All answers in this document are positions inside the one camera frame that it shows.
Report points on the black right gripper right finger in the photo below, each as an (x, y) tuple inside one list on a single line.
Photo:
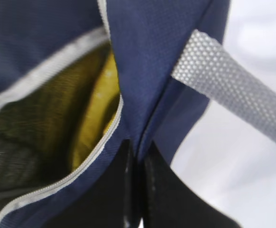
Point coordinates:
[(171, 204)]

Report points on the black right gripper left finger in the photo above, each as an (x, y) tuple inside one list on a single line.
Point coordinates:
[(109, 203)]

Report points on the yellow banana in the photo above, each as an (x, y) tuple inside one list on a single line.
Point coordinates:
[(99, 113)]

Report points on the navy blue lunch bag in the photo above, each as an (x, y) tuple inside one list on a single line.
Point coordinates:
[(170, 63)]

